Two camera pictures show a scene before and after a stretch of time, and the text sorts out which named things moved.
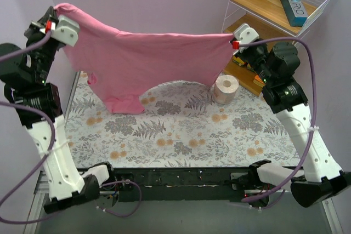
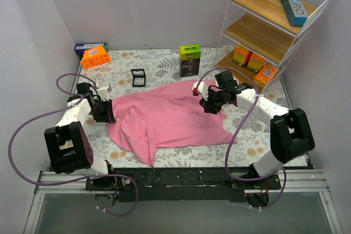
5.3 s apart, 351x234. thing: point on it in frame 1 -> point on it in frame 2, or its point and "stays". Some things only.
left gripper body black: [45, 17] -> [108, 110]
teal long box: [295, 13] stays
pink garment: [124, 64] -> [169, 115]
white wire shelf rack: [266, 9] stays
